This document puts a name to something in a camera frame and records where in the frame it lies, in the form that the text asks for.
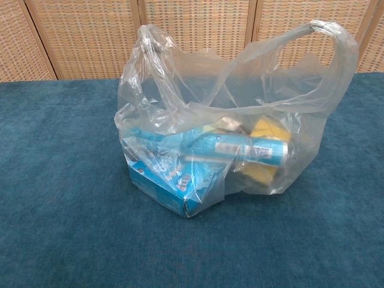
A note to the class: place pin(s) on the clear plastic carrier bag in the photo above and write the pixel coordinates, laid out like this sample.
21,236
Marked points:
210,90

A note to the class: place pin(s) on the blue cardboard box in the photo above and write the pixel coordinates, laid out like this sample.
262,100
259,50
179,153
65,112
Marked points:
156,183

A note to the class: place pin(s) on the teal blue table cloth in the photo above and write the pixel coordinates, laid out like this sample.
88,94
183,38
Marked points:
60,180

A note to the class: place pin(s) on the woven bamboo folding screen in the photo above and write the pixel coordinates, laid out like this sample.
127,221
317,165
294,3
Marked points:
90,39

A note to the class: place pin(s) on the long blue toothpaste box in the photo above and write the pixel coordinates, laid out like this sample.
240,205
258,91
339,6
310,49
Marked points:
228,147

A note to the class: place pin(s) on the yellow package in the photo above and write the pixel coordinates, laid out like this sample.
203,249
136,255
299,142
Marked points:
270,129

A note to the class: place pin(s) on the silver beige wrapped item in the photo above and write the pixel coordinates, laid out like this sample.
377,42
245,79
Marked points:
231,124

